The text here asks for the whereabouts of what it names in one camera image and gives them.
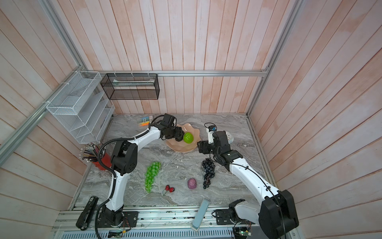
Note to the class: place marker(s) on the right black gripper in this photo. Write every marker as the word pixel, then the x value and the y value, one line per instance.
pixel 204 145

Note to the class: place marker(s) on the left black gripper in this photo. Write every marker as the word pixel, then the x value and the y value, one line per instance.
pixel 168 137

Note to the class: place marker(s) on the dark purple fake grape bunch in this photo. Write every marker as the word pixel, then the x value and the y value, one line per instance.
pixel 209 170

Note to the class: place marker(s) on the green bumpy fake fruit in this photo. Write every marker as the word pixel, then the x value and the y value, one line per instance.
pixel 188 138

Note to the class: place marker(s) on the purple fake fig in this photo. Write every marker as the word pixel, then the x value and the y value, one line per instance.
pixel 192 184

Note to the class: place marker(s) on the green fake grape bunch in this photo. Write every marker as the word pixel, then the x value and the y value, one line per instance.
pixel 151 173

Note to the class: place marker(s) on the red fake cherries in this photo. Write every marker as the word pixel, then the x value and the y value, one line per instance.
pixel 168 189

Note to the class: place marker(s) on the black fake avocado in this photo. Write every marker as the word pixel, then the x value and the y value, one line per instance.
pixel 178 134

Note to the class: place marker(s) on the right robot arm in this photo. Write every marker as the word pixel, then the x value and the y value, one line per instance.
pixel 277 214

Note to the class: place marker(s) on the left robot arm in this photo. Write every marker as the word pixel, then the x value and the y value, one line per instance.
pixel 124 160

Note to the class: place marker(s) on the pink scalloped fruit bowl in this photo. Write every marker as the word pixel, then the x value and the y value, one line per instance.
pixel 182 146

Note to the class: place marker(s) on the pack of coloured highlighters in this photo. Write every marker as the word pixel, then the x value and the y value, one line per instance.
pixel 145 121

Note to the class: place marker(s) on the red pencil cup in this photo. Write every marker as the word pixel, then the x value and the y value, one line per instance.
pixel 105 160

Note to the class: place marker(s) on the grey tilted light bar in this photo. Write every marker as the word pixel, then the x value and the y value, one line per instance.
pixel 200 215

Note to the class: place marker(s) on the bundle of pencils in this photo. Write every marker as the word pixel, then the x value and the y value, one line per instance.
pixel 89 152

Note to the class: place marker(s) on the green circuit board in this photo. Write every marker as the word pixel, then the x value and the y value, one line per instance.
pixel 116 234

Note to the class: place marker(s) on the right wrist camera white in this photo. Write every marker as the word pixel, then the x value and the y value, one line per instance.
pixel 211 129

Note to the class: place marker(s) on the aluminium frame rail horizontal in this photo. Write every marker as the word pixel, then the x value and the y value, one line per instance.
pixel 191 73

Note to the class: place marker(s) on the black wire mesh basket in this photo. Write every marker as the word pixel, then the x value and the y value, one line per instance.
pixel 131 86

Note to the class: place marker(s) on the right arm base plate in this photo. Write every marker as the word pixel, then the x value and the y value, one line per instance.
pixel 225 216

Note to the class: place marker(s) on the white wire mesh shelf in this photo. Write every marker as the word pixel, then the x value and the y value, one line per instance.
pixel 81 109

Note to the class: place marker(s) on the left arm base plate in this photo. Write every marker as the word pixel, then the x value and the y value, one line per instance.
pixel 117 219

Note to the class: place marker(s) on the black handle device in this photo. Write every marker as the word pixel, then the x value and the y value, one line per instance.
pixel 86 215

